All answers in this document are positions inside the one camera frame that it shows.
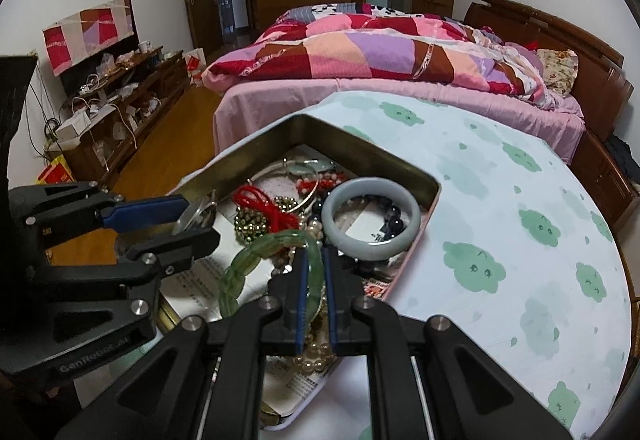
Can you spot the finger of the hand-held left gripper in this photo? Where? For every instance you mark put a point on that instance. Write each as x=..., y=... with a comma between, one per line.
x=145, y=211
x=175, y=244

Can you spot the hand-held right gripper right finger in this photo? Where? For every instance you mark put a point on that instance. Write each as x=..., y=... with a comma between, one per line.
x=330, y=300

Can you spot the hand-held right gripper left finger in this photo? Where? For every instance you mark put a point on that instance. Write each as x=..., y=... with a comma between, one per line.
x=301, y=300

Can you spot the pale jade bangle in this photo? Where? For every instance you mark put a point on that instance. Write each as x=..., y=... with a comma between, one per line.
x=370, y=247

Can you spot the silver bangle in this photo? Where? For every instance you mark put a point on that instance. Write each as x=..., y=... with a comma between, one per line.
x=320, y=185

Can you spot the metal tin box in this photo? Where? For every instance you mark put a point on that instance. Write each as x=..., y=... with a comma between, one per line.
x=350, y=144

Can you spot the red patterned paper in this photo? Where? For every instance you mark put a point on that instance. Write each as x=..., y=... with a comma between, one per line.
x=377, y=290

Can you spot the white printed card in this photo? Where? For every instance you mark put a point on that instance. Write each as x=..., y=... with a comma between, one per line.
x=367, y=225

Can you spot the red cardboard box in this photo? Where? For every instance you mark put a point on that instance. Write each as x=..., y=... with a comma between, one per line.
x=55, y=172

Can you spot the wooden television cabinet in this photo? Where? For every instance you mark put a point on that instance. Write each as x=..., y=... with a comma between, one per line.
x=150, y=104

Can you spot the white box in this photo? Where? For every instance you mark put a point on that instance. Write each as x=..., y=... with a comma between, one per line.
x=72, y=127

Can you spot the black television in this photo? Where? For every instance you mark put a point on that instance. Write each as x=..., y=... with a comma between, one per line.
x=75, y=77

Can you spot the red and white gift bag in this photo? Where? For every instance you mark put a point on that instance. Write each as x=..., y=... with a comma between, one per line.
x=194, y=64

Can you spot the white cup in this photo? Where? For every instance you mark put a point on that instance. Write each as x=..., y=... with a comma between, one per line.
x=145, y=45

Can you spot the black flat panel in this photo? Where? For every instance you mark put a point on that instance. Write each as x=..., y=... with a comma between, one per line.
x=15, y=104

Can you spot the bed with pink sheet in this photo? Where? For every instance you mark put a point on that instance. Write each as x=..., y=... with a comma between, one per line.
x=280, y=104

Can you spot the covered television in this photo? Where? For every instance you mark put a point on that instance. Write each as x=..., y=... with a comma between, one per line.
x=85, y=34

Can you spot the patchwork quilt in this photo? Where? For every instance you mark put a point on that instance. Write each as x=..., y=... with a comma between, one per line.
x=375, y=49

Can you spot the wooden nightstand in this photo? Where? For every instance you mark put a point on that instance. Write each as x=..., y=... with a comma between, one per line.
x=600, y=180

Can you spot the floral pillow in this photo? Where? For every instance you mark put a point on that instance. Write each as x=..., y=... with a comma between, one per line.
x=557, y=67

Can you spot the dark clothes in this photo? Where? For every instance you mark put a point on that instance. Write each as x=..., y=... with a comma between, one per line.
x=625, y=157

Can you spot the wooden headboard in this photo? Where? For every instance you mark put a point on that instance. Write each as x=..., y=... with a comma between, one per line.
x=590, y=64

